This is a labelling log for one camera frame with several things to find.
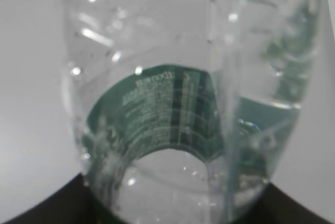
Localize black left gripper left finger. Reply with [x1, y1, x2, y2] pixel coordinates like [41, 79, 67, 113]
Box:
[1, 174, 110, 224]

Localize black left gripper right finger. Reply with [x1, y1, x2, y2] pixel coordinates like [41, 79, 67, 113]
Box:
[251, 184, 329, 224]

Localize clear water bottle green label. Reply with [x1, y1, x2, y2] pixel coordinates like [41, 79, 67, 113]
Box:
[62, 0, 322, 223]

